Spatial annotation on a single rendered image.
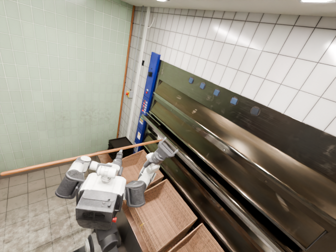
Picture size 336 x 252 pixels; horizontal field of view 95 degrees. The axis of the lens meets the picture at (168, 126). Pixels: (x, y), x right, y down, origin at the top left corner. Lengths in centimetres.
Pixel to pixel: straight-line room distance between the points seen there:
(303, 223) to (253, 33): 123
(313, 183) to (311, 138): 26
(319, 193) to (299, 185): 9
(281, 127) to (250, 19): 74
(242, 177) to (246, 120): 44
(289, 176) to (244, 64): 78
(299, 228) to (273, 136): 57
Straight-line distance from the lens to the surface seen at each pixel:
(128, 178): 227
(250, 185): 137
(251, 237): 159
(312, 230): 138
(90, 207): 107
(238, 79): 129
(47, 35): 244
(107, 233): 139
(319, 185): 125
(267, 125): 121
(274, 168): 125
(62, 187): 122
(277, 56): 122
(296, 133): 118
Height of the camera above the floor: 229
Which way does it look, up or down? 27 degrees down
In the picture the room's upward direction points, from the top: 17 degrees clockwise
